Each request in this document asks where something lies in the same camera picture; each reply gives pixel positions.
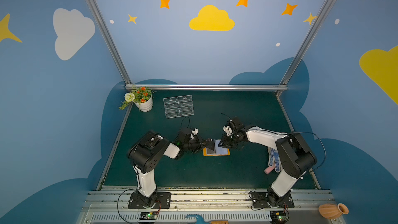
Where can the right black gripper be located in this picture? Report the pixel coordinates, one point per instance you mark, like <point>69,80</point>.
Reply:
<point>226,140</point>

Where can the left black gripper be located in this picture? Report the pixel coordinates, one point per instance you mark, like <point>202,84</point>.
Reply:
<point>202,144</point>

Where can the silver credit card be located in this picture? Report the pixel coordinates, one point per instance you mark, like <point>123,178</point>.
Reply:
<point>210,147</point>

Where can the yellow leather card holder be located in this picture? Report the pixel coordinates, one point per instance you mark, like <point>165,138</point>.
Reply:
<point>217,151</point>

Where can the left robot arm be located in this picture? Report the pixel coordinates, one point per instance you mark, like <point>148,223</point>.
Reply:
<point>145,155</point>

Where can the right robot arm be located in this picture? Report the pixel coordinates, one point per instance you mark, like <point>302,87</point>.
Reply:
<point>295,157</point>

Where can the clear plastic organizer tray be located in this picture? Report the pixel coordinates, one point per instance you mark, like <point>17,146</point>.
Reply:
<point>178,106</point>

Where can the potted flower plant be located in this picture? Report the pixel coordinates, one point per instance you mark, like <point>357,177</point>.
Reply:
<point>141,97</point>

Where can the right controller board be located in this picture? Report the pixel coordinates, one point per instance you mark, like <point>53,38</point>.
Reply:
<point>278,217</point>

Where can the controller board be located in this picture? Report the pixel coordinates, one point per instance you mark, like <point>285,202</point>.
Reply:
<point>148,216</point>
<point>278,217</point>

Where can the left controller board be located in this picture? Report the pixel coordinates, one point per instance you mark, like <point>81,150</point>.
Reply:
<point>148,216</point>

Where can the terracotta clay vase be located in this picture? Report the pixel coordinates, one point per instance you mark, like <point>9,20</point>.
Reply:
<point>333,211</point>

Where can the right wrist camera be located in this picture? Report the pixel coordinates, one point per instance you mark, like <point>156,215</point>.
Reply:
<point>228,130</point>

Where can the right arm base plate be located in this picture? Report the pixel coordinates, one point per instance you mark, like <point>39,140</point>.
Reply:
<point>263,199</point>

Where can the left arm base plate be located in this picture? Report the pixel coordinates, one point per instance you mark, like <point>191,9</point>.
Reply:
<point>155,201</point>

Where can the teal handled tool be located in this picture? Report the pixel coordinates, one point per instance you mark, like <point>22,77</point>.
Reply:
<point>200,220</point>

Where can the aluminium frame rear bar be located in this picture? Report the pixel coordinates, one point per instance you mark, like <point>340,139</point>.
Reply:
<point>210,87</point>

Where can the aluminium front rail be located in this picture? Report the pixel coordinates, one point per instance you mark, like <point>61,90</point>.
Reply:
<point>110,206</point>

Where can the aluminium frame right post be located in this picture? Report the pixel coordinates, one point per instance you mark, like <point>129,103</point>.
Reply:
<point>310,36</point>

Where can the aluminium frame post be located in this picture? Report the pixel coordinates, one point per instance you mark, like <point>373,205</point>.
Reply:
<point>310,36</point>
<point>93,6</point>

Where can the aluminium frame left post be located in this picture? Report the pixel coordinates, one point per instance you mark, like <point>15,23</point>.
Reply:
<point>93,6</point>

